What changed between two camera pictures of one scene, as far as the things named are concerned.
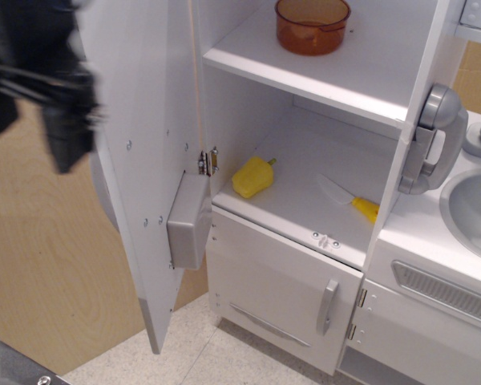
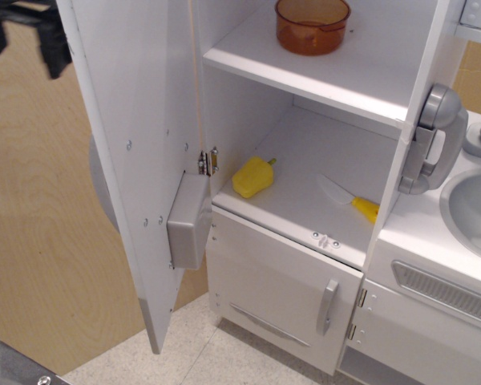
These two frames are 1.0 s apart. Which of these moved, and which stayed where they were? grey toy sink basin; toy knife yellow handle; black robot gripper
Moved: black robot gripper
Stayed: toy knife yellow handle; grey toy sink basin
